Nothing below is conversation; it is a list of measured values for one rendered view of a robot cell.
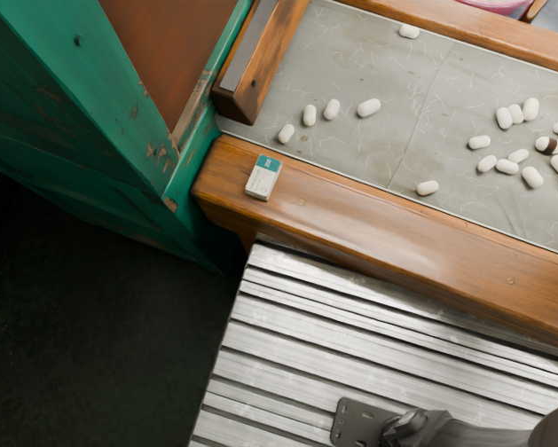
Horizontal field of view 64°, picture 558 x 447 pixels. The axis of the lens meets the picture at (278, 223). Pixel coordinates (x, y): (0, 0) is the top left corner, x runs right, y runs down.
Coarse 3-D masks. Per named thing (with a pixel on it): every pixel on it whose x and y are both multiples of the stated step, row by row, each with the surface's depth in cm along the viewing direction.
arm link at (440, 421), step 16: (432, 416) 55; (448, 416) 53; (416, 432) 54; (432, 432) 52; (448, 432) 50; (464, 432) 48; (480, 432) 46; (496, 432) 43; (512, 432) 41; (528, 432) 39
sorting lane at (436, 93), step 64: (320, 0) 78; (320, 64) 75; (384, 64) 75; (448, 64) 75; (512, 64) 74; (256, 128) 72; (320, 128) 72; (384, 128) 72; (448, 128) 72; (512, 128) 71; (448, 192) 69; (512, 192) 69
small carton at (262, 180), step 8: (264, 160) 66; (272, 160) 66; (256, 168) 66; (264, 168) 66; (272, 168) 66; (280, 168) 67; (256, 176) 65; (264, 176) 65; (272, 176) 65; (248, 184) 65; (256, 184) 65; (264, 184) 65; (272, 184) 66; (248, 192) 66; (256, 192) 65; (264, 192) 65
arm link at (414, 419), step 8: (408, 416) 57; (416, 416) 55; (424, 416) 55; (400, 424) 56; (408, 424) 55; (416, 424) 54; (424, 424) 54; (392, 432) 57; (400, 432) 56; (408, 432) 55; (392, 440) 58
